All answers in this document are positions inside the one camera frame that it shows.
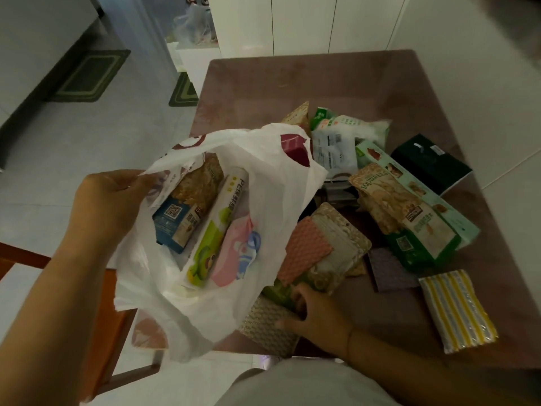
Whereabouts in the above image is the orange wooden chair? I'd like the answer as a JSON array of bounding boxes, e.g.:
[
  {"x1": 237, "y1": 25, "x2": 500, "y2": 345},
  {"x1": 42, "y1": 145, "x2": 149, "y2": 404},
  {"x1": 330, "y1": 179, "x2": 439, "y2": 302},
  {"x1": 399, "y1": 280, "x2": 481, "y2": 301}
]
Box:
[{"x1": 0, "y1": 242, "x2": 163, "y2": 402}]

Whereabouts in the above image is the small green floor mat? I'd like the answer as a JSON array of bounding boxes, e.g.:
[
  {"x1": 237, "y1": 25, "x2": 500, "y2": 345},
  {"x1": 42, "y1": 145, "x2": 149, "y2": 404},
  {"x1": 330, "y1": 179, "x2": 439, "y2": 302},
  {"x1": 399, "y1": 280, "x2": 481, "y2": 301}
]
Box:
[{"x1": 168, "y1": 71, "x2": 199, "y2": 108}]

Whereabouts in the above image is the large green floor mat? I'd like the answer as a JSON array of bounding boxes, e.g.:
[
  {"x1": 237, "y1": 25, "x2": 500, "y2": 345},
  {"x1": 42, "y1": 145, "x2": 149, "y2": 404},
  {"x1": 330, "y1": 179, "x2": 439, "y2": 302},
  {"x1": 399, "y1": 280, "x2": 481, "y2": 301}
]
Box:
[{"x1": 48, "y1": 49, "x2": 132, "y2": 103}]

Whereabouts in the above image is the green bread snack bag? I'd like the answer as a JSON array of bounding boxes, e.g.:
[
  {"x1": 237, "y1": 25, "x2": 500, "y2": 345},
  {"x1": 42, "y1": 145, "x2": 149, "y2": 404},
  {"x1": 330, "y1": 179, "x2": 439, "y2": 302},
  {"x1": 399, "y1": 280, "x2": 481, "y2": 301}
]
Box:
[{"x1": 348, "y1": 162, "x2": 460, "y2": 273}]

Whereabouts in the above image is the reddish brown table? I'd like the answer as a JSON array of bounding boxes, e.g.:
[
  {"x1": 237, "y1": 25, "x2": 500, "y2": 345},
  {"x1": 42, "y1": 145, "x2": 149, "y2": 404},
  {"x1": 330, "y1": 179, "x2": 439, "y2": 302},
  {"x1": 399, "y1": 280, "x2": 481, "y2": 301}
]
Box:
[{"x1": 131, "y1": 49, "x2": 541, "y2": 370}]

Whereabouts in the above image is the person's left forearm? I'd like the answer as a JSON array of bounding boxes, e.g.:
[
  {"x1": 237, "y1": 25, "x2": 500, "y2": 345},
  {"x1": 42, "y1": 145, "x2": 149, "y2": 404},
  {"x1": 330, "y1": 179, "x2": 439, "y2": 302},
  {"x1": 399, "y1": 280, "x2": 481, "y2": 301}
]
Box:
[{"x1": 0, "y1": 240, "x2": 121, "y2": 406}]

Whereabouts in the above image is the clear plastic bag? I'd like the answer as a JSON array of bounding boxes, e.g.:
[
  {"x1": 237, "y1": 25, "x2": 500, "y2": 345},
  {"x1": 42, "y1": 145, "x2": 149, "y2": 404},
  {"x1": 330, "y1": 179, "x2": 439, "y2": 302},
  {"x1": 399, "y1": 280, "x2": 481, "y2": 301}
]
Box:
[{"x1": 173, "y1": 3, "x2": 219, "y2": 45}]

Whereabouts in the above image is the person's left hand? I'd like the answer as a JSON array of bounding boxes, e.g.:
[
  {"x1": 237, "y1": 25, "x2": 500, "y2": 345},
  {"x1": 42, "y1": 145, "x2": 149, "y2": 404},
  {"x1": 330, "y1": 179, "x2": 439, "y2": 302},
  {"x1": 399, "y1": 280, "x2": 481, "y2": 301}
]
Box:
[{"x1": 69, "y1": 169, "x2": 159, "y2": 250}]

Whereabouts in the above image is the glass jar beige lid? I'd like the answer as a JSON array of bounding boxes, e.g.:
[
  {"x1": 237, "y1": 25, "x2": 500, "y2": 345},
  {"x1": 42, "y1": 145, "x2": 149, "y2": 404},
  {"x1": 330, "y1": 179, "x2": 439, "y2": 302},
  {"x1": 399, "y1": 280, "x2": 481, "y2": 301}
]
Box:
[{"x1": 314, "y1": 175, "x2": 360, "y2": 212}]

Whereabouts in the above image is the person's grey shirt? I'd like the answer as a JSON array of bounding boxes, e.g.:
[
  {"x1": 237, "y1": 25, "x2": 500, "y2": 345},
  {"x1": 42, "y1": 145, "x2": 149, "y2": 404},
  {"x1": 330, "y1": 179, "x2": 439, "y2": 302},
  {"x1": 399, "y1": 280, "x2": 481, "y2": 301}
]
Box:
[{"x1": 215, "y1": 358, "x2": 400, "y2": 406}]

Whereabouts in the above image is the grey purple cloth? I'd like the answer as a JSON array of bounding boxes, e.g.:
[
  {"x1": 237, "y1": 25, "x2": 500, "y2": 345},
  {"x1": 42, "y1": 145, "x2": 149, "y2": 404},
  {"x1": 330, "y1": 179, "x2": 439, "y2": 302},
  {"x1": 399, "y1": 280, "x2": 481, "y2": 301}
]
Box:
[{"x1": 366, "y1": 248, "x2": 422, "y2": 293}]

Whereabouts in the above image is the white labelled pouch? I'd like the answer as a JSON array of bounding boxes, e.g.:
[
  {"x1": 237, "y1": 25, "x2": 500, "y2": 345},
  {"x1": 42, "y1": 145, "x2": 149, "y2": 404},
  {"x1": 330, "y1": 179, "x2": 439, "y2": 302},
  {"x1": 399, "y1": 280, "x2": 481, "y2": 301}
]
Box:
[{"x1": 311, "y1": 130, "x2": 360, "y2": 179}]

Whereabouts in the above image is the white counter unit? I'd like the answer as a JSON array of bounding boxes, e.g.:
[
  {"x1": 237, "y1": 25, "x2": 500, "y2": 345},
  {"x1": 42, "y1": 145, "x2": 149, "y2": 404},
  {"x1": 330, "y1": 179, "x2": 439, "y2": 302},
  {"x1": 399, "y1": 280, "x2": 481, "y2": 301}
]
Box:
[{"x1": 388, "y1": 0, "x2": 541, "y2": 292}]

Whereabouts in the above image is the white plastic shopping bag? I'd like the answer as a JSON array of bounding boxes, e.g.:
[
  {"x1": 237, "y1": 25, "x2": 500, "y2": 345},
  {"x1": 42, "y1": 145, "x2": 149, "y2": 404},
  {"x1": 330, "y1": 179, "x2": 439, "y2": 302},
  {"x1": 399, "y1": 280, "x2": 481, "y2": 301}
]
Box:
[{"x1": 113, "y1": 123, "x2": 329, "y2": 363}]

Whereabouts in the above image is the person's right forearm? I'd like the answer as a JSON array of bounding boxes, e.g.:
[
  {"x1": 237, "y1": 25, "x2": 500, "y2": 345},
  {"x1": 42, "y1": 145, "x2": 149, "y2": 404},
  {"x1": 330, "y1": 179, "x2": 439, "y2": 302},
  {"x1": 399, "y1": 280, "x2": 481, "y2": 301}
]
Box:
[{"x1": 344, "y1": 327, "x2": 541, "y2": 406}]

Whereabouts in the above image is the white sideboard cabinet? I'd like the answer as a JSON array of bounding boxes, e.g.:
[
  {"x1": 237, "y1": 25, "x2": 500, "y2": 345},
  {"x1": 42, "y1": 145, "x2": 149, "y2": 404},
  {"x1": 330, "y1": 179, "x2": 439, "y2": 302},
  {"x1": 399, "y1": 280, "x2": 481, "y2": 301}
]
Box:
[{"x1": 0, "y1": 0, "x2": 100, "y2": 127}]

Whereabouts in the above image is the person's right hand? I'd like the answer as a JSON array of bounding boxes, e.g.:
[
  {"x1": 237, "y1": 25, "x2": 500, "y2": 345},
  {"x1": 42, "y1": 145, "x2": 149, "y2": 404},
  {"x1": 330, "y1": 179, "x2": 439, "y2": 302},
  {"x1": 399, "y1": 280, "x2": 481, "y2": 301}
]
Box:
[{"x1": 274, "y1": 284, "x2": 356, "y2": 360}]

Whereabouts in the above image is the white square box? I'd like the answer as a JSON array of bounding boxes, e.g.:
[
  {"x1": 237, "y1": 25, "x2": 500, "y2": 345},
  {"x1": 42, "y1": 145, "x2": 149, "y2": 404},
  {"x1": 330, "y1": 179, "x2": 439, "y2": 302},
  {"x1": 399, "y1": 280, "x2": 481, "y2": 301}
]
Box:
[{"x1": 167, "y1": 41, "x2": 223, "y2": 98}]

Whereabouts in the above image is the long light green box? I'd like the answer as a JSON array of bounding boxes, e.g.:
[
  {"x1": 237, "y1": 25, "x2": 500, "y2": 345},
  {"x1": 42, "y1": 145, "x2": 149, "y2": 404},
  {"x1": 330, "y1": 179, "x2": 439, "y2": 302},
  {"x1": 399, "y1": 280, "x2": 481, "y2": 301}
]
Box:
[{"x1": 354, "y1": 139, "x2": 481, "y2": 250}]

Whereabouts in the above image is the magenta beige snack bag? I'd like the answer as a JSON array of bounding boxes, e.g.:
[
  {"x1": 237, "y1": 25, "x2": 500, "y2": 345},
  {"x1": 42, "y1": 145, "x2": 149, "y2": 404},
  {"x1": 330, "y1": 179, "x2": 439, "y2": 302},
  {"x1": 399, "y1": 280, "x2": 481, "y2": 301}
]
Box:
[{"x1": 280, "y1": 101, "x2": 312, "y2": 167}]

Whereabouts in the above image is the white green wrap box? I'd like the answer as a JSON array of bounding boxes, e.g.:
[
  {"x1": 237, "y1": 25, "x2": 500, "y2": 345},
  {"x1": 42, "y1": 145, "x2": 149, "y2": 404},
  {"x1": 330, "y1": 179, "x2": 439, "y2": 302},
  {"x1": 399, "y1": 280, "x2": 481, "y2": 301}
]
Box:
[{"x1": 182, "y1": 166, "x2": 250, "y2": 289}]

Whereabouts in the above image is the white door cabinet row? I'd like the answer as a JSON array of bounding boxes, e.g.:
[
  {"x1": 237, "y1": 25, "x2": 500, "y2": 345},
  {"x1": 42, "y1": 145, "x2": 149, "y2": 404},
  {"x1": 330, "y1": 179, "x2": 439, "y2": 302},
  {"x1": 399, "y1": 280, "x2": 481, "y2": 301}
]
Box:
[{"x1": 207, "y1": 0, "x2": 409, "y2": 59}]

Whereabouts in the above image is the green white cotton pack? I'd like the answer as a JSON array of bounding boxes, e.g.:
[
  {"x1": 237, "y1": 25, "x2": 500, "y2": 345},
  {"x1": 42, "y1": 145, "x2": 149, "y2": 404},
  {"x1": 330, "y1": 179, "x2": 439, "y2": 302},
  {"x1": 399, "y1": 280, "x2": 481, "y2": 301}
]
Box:
[{"x1": 309, "y1": 107, "x2": 392, "y2": 148}]

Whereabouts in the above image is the dark green box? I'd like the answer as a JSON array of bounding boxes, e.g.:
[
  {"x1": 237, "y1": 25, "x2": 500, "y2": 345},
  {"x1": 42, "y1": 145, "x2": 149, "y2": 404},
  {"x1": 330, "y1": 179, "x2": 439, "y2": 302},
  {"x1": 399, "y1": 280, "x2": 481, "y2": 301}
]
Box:
[{"x1": 391, "y1": 134, "x2": 473, "y2": 196}]

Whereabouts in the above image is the beige dotted cloth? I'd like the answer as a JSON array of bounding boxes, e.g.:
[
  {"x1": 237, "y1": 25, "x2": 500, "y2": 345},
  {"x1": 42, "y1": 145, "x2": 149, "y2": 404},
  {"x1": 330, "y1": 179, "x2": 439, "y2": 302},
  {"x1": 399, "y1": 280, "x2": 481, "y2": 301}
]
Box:
[{"x1": 238, "y1": 293, "x2": 301, "y2": 358}]

